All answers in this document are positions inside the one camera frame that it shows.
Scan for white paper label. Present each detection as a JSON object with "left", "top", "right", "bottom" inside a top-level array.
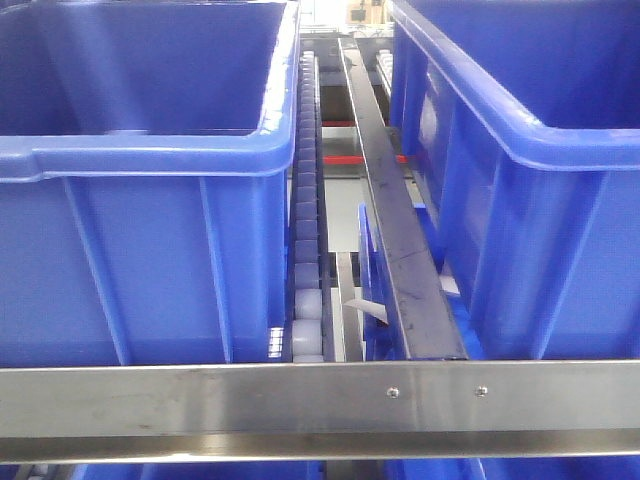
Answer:
[{"left": 343, "top": 298, "right": 389, "bottom": 325}]

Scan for white roller track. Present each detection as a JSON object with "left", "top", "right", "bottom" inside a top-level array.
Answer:
[{"left": 290, "top": 50, "right": 323, "bottom": 363}]

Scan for large blue bin left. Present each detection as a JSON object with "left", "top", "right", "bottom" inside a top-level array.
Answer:
[{"left": 1, "top": 1, "right": 299, "bottom": 368}]

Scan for large blue bin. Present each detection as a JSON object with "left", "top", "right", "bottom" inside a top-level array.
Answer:
[
  {"left": 1, "top": 1, "right": 299, "bottom": 368},
  {"left": 392, "top": 1, "right": 639, "bottom": 359}
]

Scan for large blue bin right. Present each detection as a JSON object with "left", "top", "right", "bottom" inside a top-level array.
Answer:
[{"left": 392, "top": 1, "right": 639, "bottom": 359}]

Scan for dark steel divider rail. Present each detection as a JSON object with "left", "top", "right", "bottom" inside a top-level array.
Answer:
[{"left": 338, "top": 38, "right": 468, "bottom": 360}]

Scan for steel front shelf rail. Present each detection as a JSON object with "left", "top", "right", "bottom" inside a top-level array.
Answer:
[{"left": 1, "top": 360, "right": 639, "bottom": 464}]

